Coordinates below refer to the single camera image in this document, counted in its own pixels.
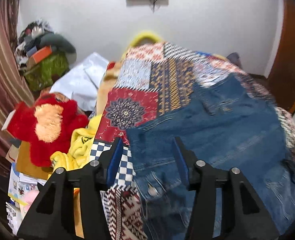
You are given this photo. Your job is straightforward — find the blue denim jacket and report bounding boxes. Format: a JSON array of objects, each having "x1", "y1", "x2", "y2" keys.
[{"x1": 126, "y1": 75, "x2": 295, "y2": 239}]

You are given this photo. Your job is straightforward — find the pink plush toy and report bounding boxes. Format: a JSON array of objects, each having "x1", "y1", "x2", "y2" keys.
[{"x1": 21, "y1": 190, "x2": 39, "y2": 208}]

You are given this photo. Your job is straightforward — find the brown cardboard piece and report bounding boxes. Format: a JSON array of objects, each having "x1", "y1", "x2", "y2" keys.
[{"x1": 16, "y1": 141, "x2": 53, "y2": 180}]

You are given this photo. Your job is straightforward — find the yellow towel blanket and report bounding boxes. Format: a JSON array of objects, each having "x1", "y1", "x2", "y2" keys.
[{"x1": 50, "y1": 115, "x2": 102, "y2": 171}]

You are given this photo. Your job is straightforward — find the red plush toy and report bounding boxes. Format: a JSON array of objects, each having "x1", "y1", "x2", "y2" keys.
[{"x1": 6, "y1": 93, "x2": 89, "y2": 167}]

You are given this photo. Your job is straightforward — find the striped red gold curtain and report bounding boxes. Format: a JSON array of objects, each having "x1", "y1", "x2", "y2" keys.
[{"x1": 0, "y1": 0, "x2": 36, "y2": 176}]

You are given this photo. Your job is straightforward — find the white light blue shirt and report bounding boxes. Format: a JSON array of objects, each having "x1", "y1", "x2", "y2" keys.
[{"x1": 50, "y1": 53, "x2": 109, "y2": 112}]

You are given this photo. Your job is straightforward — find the green storage box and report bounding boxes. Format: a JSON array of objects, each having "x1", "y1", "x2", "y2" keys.
[{"x1": 23, "y1": 51, "x2": 69, "y2": 92}]

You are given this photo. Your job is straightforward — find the brown wooden door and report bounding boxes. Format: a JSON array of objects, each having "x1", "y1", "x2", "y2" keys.
[{"x1": 267, "y1": 0, "x2": 295, "y2": 114}]

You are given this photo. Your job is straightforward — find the grey backpack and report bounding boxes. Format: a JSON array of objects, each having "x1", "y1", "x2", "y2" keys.
[{"x1": 226, "y1": 52, "x2": 242, "y2": 69}]

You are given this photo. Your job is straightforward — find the orange shoe box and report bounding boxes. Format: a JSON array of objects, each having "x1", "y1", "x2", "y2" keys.
[{"x1": 26, "y1": 46, "x2": 52, "y2": 68}]

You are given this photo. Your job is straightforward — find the patchwork quilt bedspread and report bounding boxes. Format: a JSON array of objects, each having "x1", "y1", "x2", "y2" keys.
[{"x1": 91, "y1": 42, "x2": 295, "y2": 239}]

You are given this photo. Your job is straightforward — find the grey green pillow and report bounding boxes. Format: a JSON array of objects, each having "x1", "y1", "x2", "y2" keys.
[{"x1": 39, "y1": 33, "x2": 76, "y2": 54}]

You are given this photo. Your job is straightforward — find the yellow headboard cushion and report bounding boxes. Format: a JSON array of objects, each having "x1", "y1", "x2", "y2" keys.
[{"x1": 121, "y1": 30, "x2": 163, "y2": 59}]

